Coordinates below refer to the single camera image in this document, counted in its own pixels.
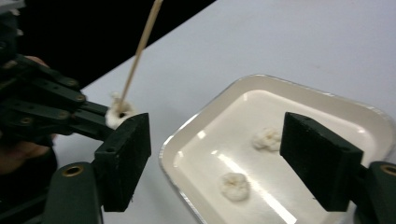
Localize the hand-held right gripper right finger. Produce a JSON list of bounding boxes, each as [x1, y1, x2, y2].
[[279, 111, 364, 213]]

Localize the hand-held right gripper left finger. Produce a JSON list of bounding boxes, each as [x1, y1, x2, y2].
[[93, 112, 152, 213]]

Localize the white round food slice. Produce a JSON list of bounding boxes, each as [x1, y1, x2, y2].
[[219, 172, 251, 203], [251, 126, 283, 152], [105, 91, 138, 130]]

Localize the wooden skewer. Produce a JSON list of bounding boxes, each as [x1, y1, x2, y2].
[[119, 0, 164, 108]]

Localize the cream enamel tray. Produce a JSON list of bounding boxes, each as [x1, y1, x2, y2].
[[158, 74, 396, 224]]

